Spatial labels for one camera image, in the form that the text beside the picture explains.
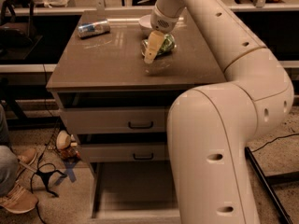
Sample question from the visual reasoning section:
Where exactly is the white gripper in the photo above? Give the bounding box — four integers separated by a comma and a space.
144, 6, 179, 63

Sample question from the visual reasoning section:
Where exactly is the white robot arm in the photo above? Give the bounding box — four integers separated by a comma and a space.
144, 0, 293, 224

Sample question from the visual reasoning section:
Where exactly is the grey drawer cabinet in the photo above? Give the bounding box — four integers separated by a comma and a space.
46, 7, 227, 175

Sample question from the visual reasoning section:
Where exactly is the blue silver soda can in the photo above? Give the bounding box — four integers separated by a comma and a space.
78, 19, 110, 38

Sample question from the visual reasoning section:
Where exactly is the top drawer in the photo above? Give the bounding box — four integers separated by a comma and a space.
57, 89, 188, 134

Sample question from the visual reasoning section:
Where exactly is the drawer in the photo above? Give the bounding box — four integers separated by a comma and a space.
57, 89, 188, 134
91, 161, 180, 224
78, 133, 168, 163

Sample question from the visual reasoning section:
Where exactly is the middle drawer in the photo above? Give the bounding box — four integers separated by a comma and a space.
78, 133, 168, 163

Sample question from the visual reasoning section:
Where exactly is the bottom drawer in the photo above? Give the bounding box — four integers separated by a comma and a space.
91, 161, 180, 224

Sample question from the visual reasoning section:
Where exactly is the white bowl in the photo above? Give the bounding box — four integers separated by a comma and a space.
138, 15, 152, 37

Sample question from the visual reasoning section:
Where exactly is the dark chair at left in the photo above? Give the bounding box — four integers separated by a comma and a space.
0, 0, 42, 61

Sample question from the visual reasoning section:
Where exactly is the blue tape cross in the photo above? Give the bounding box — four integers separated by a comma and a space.
55, 160, 79, 186

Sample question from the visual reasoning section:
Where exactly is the tan shoe far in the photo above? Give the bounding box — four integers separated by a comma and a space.
17, 147, 37, 173

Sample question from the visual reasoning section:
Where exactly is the tan shoe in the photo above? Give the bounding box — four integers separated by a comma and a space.
17, 147, 37, 173
0, 182, 38, 215

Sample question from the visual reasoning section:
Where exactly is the black metal stand leg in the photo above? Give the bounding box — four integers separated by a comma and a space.
245, 147, 299, 224

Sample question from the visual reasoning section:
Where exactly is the person leg in jeans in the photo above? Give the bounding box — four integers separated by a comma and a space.
0, 105, 19, 197

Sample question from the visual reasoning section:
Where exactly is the tan shoe near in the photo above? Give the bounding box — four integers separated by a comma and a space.
0, 182, 38, 215

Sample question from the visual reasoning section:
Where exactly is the black cable on floor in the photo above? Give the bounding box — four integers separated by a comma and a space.
250, 132, 299, 154

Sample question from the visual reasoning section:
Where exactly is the black strap on floor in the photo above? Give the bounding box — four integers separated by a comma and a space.
29, 152, 67, 224

